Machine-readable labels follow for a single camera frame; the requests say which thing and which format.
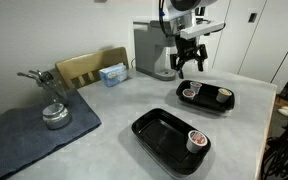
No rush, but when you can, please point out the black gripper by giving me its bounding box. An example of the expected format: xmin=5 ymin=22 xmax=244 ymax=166
xmin=169 ymin=35 xmax=208 ymax=80

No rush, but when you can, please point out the light blue tissue box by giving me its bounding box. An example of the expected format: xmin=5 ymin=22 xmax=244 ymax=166
xmin=98 ymin=63 xmax=129 ymax=88

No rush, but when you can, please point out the yellow lid coffee pod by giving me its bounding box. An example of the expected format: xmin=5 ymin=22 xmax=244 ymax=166
xmin=215 ymin=87 xmax=234 ymax=104

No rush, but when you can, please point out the wooden chair back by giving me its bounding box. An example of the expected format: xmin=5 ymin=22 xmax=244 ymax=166
xmin=54 ymin=46 xmax=130 ymax=91

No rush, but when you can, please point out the black cable bundle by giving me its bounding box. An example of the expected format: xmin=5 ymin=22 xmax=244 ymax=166
xmin=260 ymin=126 xmax=288 ymax=180

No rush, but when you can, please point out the red lid coffee pod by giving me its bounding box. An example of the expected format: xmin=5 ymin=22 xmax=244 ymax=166
xmin=186 ymin=129 xmax=209 ymax=155
xmin=182 ymin=88 xmax=197 ymax=101
xmin=189 ymin=81 xmax=203 ymax=95

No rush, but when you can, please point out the silver metal holder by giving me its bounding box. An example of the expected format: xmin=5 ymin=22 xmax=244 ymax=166
xmin=16 ymin=68 xmax=69 ymax=107

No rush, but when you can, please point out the short glass jar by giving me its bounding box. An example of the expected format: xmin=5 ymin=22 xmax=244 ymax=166
xmin=41 ymin=102 xmax=73 ymax=131

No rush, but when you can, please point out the black cabinet handle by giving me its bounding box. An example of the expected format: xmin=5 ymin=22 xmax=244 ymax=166
xmin=248 ymin=12 xmax=259 ymax=24

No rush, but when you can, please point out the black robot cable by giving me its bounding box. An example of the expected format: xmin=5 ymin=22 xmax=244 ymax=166
xmin=158 ymin=0 xmax=172 ymax=38

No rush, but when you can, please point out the black plastic tray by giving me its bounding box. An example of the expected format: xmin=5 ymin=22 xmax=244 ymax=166
xmin=131 ymin=107 xmax=212 ymax=177
xmin=175 ymin=79 xmax=236 ymax=114

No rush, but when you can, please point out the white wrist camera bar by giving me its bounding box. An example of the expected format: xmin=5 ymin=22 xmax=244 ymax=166
xmin=179 ymin=21 xmax=226 ymax=40

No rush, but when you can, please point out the dark blue cloth mat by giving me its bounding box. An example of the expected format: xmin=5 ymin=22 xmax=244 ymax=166
xmin=0 ymin=88 xmax=103 ymax=180

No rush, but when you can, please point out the grey coffee machine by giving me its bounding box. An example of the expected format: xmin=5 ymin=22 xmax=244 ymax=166
xmin=133 ymin=19 xmax=184 ymax=82

